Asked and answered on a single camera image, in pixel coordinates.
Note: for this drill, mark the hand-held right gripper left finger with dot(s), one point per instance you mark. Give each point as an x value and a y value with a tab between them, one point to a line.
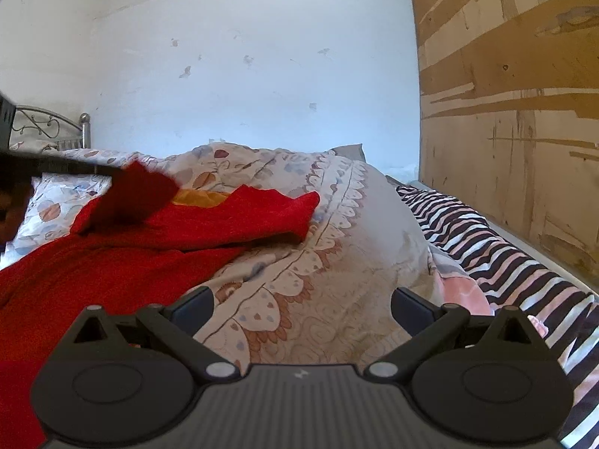
193	309

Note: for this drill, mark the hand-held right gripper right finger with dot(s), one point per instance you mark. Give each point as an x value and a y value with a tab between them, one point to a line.
412	309

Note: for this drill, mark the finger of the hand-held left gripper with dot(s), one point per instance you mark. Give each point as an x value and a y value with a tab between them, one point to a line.
70	166

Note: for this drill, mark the red knit garment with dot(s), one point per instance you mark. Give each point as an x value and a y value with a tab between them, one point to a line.
117	262

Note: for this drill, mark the person's left hand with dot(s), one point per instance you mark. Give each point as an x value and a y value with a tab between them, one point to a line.
11	210

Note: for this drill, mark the metal bed headboard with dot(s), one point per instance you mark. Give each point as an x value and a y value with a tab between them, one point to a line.
84	131

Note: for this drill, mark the pink pillow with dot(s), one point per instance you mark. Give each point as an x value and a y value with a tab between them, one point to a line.
463	297

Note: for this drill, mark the floral printed bed cover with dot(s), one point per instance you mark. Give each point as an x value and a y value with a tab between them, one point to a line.
355	243

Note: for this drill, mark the orange cloth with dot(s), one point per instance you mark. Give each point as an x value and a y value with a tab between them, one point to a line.
203	198

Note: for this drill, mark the striped blanket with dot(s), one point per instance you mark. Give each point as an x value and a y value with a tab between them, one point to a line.
514	262

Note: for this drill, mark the grey pillow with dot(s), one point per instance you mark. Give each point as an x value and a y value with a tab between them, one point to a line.
350	151

